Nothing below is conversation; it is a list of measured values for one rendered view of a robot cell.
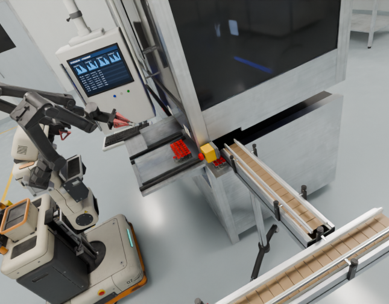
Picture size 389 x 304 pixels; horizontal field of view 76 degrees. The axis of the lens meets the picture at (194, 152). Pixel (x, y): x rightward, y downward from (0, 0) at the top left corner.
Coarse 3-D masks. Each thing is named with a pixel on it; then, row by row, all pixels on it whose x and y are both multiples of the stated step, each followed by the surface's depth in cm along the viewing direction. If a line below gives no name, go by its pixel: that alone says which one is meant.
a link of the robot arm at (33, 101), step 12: (36, 96) 93; (24, 108) 91; (36, 108) 92; (24, 120) 90; (36, 120) 93; (36, 132) 99; (36, 144) 104; (48, 144) 110; (48, 156) 115; (60, 156) 123; (60, 168) 126
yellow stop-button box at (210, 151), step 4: (208, 144) 134; (212, 144) 133; (200, 148) 134; (204, 148) 132; (208, 148) 131; (212, 148) 130; (216, 148) 130; (204, 152) 129; (208, 152) 129; (212, 152) 130; (216, 152) 131; (204, 156) 132; (208, 156) 130; (212, 156) 131; (216, 156) 133; (208, 160) 132; (212, 160) 133
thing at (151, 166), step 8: (168, 144) 166; (152, 152) 165; (160, 152) 166; (168, 152) 164; (136, 160) 163; (144, 160) 164; (152, 160) 162; (160, 160) 159; (168, 160) 157; (192, 160) 148; (144, 168) 158; (152, 168) 156; (160, 168) 153; (168, 168) 151; (176, 168) 146; (144, 176) 152; (152, 176) 150; (160, 176) 145; (144, 184) 143
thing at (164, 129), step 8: (160, 120) 194; (168, 120) 196; (176, 120) 194; (144, 128) 192; (152, 128) 194; (160, 128) 190; (168, 128) 187; (176, 128) 184; (144, 136) 188; (152, 136) 185; (160, 136) 182; (168, 136) 173; (152, 144) 171
